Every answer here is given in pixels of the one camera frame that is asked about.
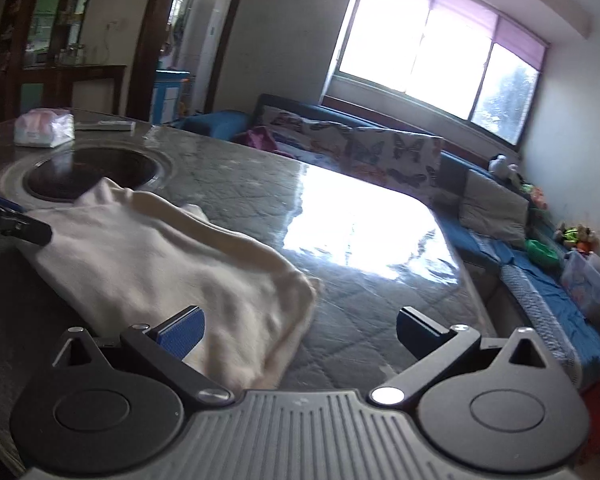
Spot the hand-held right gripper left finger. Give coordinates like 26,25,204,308
50,305,233,408

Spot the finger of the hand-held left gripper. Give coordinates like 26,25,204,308
0,190,53,247

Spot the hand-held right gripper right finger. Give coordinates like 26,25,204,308
367,305,551,408

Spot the cream long-sleeved top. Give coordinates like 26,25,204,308
17,176,321,391

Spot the round black induction cooker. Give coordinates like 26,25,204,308
0,142,176,206

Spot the white tissue pack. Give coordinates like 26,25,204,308
14,108,76,148

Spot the patterned sofa cover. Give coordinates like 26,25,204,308
480,237,583,386

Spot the white remote control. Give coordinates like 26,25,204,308
74,120,136,133

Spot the grey pillow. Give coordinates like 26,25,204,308
459,169,530,248

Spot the blue sofa blanket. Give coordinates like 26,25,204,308
472,230,600,371

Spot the green bowl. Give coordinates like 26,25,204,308
525,238,561,265

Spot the dark wooden sideboard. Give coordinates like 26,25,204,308
0,64,128,128

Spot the clear plastic storage box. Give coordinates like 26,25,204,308
560,250,600,311

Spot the butterfly print pillow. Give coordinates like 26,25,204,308
347,127,443,206
260,105,356,161

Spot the pink plush toy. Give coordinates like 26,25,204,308
522,184,548,208

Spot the plush toy with green outfit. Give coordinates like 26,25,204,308
554,225,581,250

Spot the wooden display cabinet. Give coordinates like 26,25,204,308
0,0,106,68

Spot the black and white plush toy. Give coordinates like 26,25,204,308
487,154,523,181

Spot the brown plush bear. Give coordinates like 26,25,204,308
575,225,597,253

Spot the blue cabinet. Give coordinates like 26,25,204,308
150,69,191,123

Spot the magenta cloth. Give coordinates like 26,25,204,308
232,126,280,153

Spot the blue sofa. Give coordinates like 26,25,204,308
172,92,600,396

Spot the window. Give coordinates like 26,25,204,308
325,0,551,148

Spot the purple roller blind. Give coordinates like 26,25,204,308
362,0,551,68

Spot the brown door frame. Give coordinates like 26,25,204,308
125,0,253,123

